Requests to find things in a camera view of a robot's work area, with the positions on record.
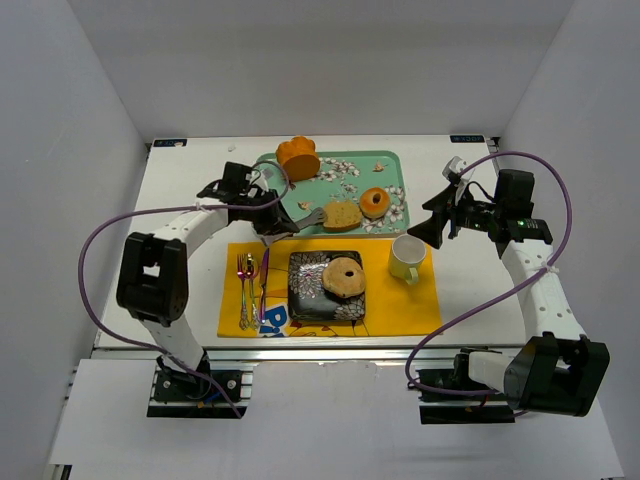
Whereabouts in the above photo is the brown bread slice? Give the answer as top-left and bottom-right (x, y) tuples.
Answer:
(323, 201), (362, 232)

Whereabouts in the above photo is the speckled raisin bagel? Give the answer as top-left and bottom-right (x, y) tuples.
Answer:
(322, 257), (366, 298)

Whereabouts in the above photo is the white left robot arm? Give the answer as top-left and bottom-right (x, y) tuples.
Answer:
(116, 163), (443, 382)

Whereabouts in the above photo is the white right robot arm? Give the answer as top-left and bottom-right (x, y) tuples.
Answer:
(408, 169), (610, 417)

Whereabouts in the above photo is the iridescent table knife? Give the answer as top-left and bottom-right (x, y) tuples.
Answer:
(259, 247), (270, 324)

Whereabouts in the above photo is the iridescent spoon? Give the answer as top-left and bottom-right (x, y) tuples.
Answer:
(246, 253), (259, 330)

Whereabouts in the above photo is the white and green mug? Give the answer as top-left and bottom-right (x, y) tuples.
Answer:
(388, 234), (427, 285)

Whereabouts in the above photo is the mint floral serving tray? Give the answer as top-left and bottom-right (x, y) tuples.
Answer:
(282, 151), (410, 237)

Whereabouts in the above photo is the golden plain bagel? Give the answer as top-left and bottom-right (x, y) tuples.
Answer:
(359, 187), (391, 220)

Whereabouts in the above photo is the orange brioche loaf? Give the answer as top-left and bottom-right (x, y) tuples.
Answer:
(276, 136), (321, 182)

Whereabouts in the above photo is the blue label right corner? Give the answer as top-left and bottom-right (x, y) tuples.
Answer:
(449, 134), (485, 143)

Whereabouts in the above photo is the blue label corner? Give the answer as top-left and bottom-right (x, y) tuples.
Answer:
(152, 138), (187, 148)
(449, 134), (485, 143)

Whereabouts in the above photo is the yellow printed placemat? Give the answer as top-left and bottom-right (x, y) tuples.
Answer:
(217, 238), (442, 339)

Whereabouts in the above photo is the black floral square plate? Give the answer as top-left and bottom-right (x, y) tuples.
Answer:
(288, 250), (366, 322)

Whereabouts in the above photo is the iridescent fork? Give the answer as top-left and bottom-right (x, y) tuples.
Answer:
(237, 254), (249, 330)

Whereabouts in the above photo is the blue label left corner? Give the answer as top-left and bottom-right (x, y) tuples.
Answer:
(152, 138), (187, 148)

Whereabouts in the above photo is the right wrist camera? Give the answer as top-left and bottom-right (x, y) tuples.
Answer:
(442, 156), (467, 184)

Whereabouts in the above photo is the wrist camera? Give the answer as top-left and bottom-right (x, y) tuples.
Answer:
(244, 167), (272, 195)
(442, 156), (467, 184)

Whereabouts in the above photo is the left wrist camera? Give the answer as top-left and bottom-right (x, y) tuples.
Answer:
(244, 167), (272, 195)

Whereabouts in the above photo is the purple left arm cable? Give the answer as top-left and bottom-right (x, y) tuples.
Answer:
(78, 159), (291, 419)

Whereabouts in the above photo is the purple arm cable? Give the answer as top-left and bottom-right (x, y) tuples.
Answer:
(78, 159), (291, 419)
(405, 151), (574, 419)

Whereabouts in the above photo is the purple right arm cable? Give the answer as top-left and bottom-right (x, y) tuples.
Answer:
(405, 151), (574, 419)

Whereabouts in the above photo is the aluminium table edge rail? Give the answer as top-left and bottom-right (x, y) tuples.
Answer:
(94, 344), (521, 366)

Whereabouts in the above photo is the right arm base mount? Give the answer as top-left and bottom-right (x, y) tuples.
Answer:
(407, 348), (517, 425)

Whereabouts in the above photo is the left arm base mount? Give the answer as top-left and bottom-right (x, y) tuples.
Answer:
(146, 357), (253, 419)

